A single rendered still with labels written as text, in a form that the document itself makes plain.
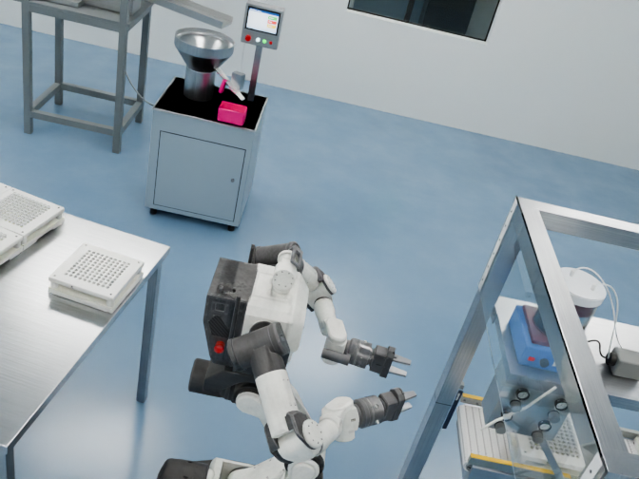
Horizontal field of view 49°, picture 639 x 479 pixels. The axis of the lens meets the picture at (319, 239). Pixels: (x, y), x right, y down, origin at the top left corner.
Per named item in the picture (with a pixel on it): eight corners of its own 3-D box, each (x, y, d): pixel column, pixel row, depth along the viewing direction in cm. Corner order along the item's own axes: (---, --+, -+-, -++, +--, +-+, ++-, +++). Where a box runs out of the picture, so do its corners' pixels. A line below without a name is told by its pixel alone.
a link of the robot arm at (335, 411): (356, 397, 210) (337, 412, 198) (358, 426, 211) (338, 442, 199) (337, 394, 213) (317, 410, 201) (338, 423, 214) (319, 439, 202)
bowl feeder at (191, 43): (163, 99, 426) (168, 40, 406) (177, 79, 457) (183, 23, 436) (241, 117, 429) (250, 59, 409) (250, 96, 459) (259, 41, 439)
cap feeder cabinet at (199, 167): (142, 215, 454) (151, 108, 413) (164, 175, 502) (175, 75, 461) (237, 236, 457) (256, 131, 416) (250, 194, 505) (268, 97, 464)
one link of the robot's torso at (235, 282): (189, 387, 213) (203, 296, 194) (212, 316, 242) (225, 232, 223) (284, 406, 215) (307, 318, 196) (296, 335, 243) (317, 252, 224)
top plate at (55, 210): (-32, 217, 263) (-32, 213, 262) (12, 191, 284) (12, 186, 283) (23, 239, 259) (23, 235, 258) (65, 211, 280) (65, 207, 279)
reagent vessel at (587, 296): (536, 338, 202) (562, 288, 191) (528, 306, 214) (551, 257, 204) (588, 350, 202) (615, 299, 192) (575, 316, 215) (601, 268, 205)
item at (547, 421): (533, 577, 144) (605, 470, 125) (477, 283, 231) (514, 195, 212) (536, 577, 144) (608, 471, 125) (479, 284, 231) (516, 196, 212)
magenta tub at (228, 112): (216, 121, 417) (218, 107, 413) (220, 113, 427) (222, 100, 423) (242, 126, 418) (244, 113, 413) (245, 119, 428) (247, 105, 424)
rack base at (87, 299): (143, 276, 264) (144, 271, 263) (111, 314, 244) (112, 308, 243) (84, 257, 267) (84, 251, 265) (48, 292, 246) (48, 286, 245)
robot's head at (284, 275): (269, 291, 206) (275, 267, 201) (274, 271, 214) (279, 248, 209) (291, 296, 206) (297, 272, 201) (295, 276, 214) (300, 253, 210)
